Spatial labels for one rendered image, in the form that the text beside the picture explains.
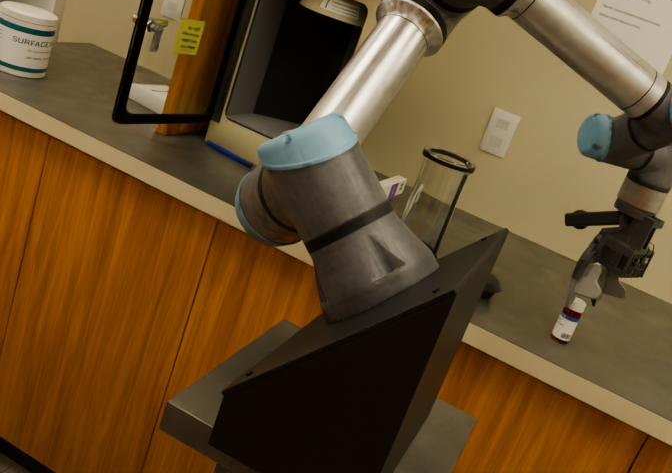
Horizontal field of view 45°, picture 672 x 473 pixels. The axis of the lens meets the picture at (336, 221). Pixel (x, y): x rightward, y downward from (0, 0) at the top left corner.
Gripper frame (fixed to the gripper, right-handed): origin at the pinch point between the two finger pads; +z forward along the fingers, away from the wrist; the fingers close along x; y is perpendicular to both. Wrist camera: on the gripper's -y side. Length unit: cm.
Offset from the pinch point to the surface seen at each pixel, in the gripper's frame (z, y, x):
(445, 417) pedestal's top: 9, 15, -47
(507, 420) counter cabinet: 24.0, 2.5, -9.3
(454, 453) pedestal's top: 9, 22, -52
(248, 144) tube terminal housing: 5, -80, -24
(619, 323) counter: 8.8, -3.8, 26.5
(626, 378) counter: 8.7, 13.0, 3.4
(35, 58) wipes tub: 3, -120, -62
